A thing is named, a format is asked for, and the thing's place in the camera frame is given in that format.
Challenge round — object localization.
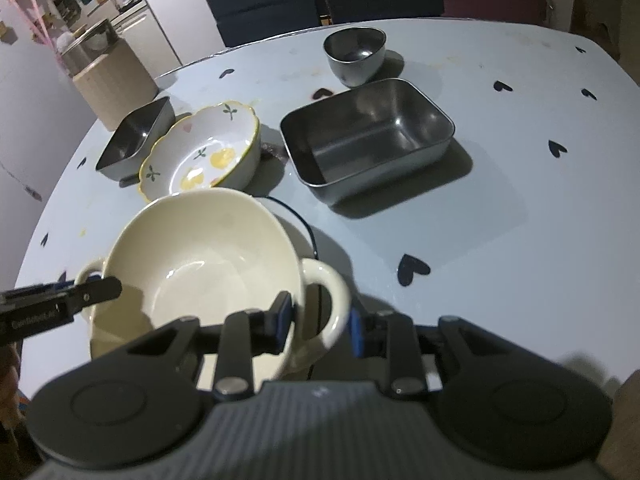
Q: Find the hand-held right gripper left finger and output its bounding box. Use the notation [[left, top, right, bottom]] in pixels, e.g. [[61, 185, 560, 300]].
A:
[[127, 290, 296, 402]]

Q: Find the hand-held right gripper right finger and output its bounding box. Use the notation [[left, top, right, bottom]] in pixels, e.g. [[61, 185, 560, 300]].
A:
[[349, 307, 496, 401]]

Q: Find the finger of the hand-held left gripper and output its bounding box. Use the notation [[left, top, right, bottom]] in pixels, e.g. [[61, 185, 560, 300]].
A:
[[14, 276, 123, 307]]

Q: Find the cream bowl with handles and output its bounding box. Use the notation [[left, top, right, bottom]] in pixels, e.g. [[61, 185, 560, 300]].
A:
[[75, 187, 351, 382]]

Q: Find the small rectangular steel container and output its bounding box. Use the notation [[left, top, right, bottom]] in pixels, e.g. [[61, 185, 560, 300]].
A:
[[95, 96, 176, 181]]

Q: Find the floral bowl with yellow rim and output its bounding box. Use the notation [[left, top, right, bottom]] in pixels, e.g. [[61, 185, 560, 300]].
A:
[[138, 100, 262, 204]]

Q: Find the large rectangular steel container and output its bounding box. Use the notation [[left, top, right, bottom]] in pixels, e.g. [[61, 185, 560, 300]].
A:
[[280, 78, 456, 206]]

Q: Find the round steel bowl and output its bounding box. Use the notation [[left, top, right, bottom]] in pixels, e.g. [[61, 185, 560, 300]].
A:
[[322, 26, 388, 88]]

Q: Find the pink strap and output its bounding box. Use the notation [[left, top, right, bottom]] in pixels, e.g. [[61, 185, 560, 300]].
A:
[[6, 0, 66, 69]]

